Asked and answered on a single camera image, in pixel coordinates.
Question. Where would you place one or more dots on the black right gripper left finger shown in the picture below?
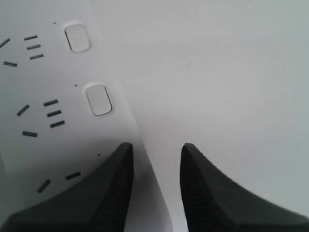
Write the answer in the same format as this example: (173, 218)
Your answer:
(99, 203)

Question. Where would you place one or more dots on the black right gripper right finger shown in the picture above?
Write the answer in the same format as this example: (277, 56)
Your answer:
(215, 203)

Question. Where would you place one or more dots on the white five-socket power strip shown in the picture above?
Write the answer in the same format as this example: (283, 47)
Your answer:
(62, 113)

